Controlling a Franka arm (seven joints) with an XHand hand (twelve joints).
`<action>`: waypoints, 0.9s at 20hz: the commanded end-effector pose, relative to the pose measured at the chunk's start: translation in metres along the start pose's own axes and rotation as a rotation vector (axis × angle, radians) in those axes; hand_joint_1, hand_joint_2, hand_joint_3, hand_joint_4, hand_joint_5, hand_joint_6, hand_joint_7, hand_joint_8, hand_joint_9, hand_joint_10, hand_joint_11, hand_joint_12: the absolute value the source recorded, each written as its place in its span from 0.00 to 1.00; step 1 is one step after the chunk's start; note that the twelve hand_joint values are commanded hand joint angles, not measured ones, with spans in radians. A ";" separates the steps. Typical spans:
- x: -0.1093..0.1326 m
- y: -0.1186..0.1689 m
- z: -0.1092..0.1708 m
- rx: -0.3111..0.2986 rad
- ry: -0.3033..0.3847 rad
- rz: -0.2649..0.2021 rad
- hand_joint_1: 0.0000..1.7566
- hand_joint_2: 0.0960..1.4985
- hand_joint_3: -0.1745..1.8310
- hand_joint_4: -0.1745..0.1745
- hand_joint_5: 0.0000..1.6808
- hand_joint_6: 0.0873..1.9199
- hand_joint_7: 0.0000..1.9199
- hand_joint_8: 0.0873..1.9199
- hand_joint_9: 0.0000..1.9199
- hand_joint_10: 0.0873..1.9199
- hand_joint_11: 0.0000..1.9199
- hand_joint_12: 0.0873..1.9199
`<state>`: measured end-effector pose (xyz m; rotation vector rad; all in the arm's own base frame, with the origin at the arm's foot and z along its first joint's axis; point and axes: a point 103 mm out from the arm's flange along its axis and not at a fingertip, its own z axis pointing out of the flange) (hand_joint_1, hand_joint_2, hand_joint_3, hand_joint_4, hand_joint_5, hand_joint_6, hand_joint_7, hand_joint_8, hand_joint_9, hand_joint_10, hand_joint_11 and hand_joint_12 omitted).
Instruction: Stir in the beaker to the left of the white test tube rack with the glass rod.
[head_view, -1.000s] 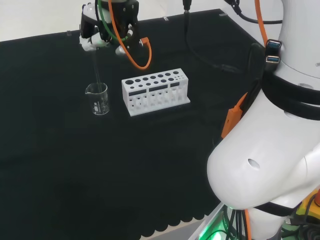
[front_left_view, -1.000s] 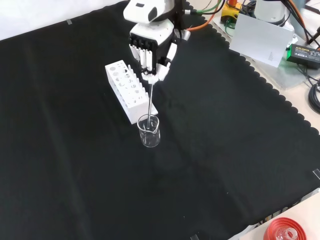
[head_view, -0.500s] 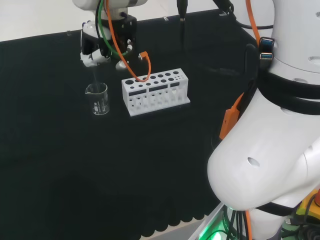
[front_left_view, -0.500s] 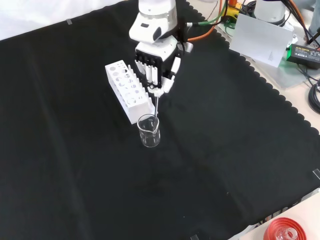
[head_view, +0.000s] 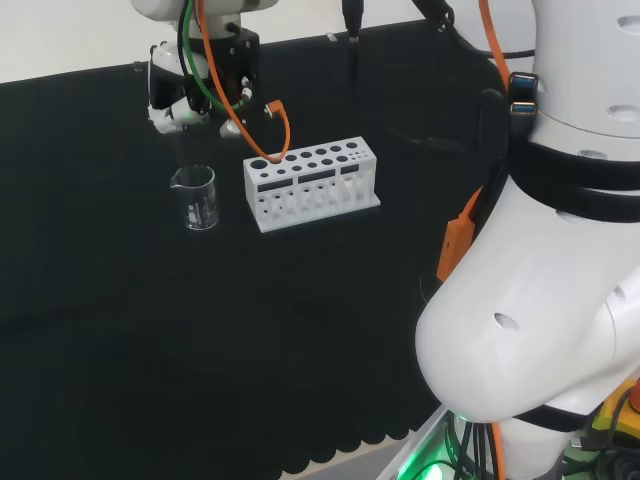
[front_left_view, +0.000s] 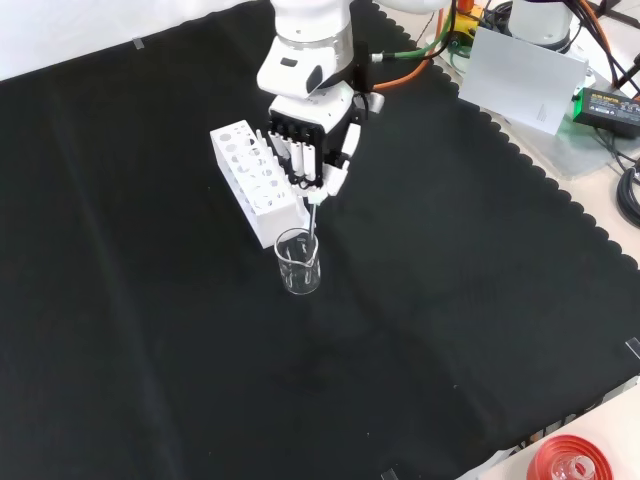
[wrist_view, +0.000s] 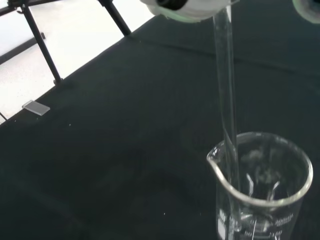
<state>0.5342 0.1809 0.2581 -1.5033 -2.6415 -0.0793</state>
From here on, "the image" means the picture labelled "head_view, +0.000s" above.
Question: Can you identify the orange base cable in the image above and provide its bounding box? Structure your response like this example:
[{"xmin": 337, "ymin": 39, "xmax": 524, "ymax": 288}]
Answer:
[{"xmin": 488, "ymin": 419, "xmax": 505, "ymax": 480}]

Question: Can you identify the green hand cable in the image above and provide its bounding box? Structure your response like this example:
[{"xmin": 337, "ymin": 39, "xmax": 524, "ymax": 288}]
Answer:
[{"xmin": 177, "ymin": 0, "xmax": 249, "ymax": 113}]

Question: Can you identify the orange hand cable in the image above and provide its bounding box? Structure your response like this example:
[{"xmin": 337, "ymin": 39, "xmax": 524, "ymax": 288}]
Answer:
[{"xmin": 196, "ymin": 0, "xmax": 293, "ymax": 164}]

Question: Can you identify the black cable with plug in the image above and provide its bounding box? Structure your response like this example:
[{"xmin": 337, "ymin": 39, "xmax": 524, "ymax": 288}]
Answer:
[{"xmin": 341, "ymin": 0, "xmax": 469, "ymax": 154}]

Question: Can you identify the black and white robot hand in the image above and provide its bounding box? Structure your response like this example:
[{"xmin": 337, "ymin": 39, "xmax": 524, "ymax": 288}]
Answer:
[{"xmin": 147, "ymin": 29, "xmax": 262, "ymax": 139}]

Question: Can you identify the white test tube rack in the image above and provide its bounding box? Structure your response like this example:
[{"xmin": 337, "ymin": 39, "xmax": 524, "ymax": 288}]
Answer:
[{"xmin": 242, "ymin": 136, "xmax": 382, "ymax": 235}]

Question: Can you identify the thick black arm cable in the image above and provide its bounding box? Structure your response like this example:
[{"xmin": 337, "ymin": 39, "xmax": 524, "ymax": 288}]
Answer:
[{"xmin": 411, "ymin": 0, "xmax": 537, "ymax": 59}]

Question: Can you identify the yellow stop button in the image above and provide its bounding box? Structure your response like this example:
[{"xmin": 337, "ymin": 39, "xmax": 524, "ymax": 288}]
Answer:
[{"xmin": 592, "ymin": 379, "xmax": 640, "ymax": 442}]

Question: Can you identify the silver base frame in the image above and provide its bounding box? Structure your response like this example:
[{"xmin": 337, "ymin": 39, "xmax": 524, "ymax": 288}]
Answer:
[{"xmin": 374, "ymin": 404, "xmax": 466, "ymax": 480}]

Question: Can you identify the clear glass beaker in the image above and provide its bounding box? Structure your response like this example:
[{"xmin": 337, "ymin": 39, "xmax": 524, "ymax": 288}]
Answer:
[{"xmin": 169, "ymin": 164, "xmax": 221, "ymax": 232}]

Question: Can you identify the orange connector box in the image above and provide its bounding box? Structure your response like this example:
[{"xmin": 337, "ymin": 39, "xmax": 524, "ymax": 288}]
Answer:
[{"xmin": 435, "ymin": 187, "xmax": 485, "ymax": 282}]

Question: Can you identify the black bench cloth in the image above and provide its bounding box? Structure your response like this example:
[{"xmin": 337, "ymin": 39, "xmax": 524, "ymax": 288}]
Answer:
[{"xmin": 0, "ymin": 18, "xmax": 506, "ymax": 480}]

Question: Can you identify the clear glass rod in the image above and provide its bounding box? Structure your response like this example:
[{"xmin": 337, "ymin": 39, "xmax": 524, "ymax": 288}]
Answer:
[{"xmin": 174, "ymin": 130, "xmax": 190, "ymax": 174}]

